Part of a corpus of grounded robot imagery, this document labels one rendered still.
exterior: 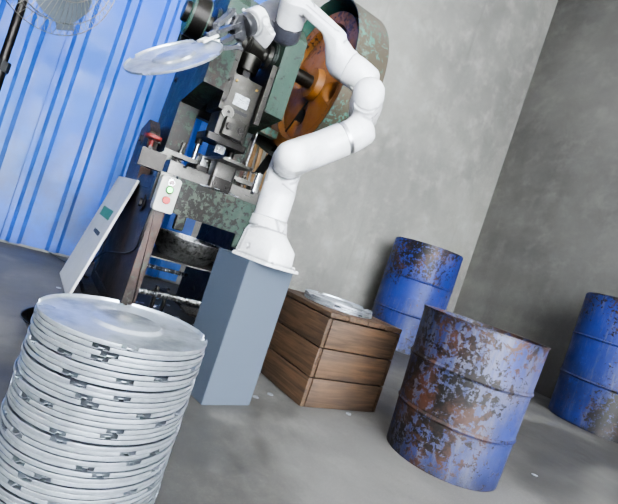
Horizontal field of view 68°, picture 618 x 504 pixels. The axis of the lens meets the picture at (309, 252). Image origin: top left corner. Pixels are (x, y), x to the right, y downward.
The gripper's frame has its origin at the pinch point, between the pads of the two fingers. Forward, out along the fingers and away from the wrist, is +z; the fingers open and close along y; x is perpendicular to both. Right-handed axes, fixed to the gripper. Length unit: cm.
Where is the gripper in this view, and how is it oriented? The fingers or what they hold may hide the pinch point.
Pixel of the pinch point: (208, 41)
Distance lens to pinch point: 158.8
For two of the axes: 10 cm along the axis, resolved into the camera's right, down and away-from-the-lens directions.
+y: -1.1, -7.7, -6.3
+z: -5.5, 5.7, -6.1
